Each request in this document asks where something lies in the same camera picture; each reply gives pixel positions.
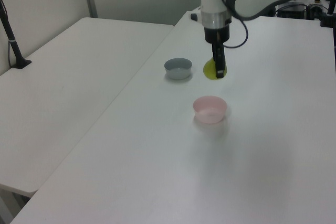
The small dark grey device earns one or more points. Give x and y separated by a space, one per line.
194 16

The green pear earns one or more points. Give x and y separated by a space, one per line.
209 70

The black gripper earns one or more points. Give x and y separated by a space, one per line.
217 35

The grey bowl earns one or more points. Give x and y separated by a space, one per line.
178 69

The black camera stand pole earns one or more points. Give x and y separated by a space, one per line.
328 16
13 43

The white side table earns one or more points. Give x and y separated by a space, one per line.
65 77

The black electronic equipment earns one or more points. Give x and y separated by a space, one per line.
288 11

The pink bowl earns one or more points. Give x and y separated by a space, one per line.
210 110

